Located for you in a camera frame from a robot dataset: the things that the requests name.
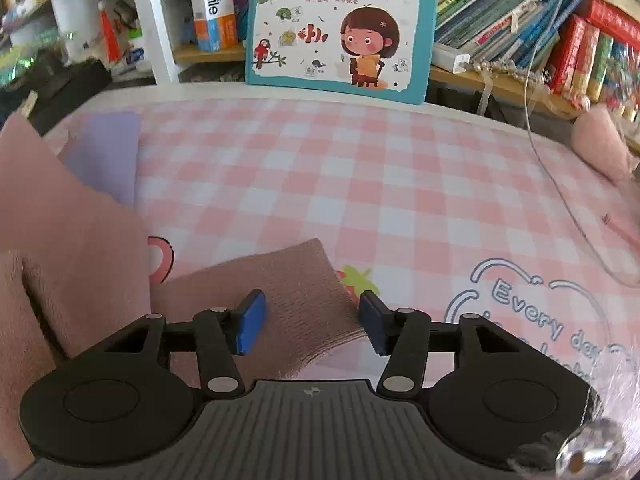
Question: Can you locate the pink plush toy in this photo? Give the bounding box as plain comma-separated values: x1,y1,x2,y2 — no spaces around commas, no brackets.
570,105,638,183

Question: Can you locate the pink checkered table cloth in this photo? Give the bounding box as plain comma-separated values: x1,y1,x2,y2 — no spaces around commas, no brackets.
41,96,640,386

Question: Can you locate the white bookshelf frame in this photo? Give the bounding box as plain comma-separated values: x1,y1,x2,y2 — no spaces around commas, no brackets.
134,0,184,86

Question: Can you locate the teal children's picture book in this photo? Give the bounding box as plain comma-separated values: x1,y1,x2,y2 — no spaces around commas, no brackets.
245,0,438,104

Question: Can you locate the white orange usmile box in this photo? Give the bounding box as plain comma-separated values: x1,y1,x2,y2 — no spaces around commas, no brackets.
191,0,239,52

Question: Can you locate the red dictionary book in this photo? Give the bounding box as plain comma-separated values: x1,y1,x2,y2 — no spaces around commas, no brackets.
577,0,640,51

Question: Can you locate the purple and pink knit sweater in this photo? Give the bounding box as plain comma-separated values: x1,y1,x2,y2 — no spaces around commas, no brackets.
1,114,362,474

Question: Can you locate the red tassel ornament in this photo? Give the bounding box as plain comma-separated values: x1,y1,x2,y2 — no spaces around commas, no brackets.
98,0,122,64

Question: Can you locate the white charging cable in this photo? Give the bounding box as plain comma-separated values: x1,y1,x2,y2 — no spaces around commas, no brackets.
522,0,640,290

